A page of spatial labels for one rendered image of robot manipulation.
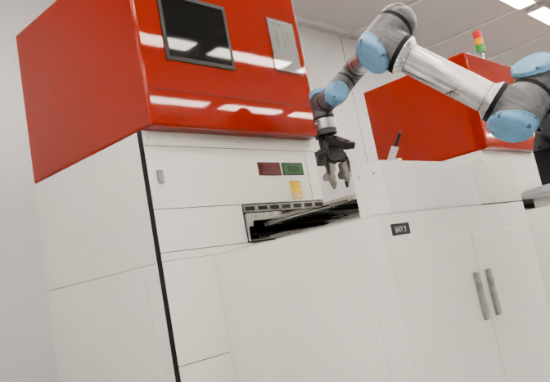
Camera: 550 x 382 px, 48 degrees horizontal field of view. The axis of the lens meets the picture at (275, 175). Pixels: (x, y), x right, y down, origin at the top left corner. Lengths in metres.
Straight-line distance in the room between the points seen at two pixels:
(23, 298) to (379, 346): 2.06
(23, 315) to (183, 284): 1.50
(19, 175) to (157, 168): 1.56
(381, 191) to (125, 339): 0.93
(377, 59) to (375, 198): 0.40
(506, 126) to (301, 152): 0.94
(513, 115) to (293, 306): 0.77
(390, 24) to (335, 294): 0.76
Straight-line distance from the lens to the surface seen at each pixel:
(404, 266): 1.62
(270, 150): 2.27
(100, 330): 2.16
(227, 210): 2.05
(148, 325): 1.93
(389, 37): 1.78
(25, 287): 3.28
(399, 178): 1.70
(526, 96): 1.74
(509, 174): 2.38
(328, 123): 2.20
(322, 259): 1.67
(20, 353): 3.25
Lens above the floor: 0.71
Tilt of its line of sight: 9 degrees up
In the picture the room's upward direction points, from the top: 11 degrees counter-clockwise
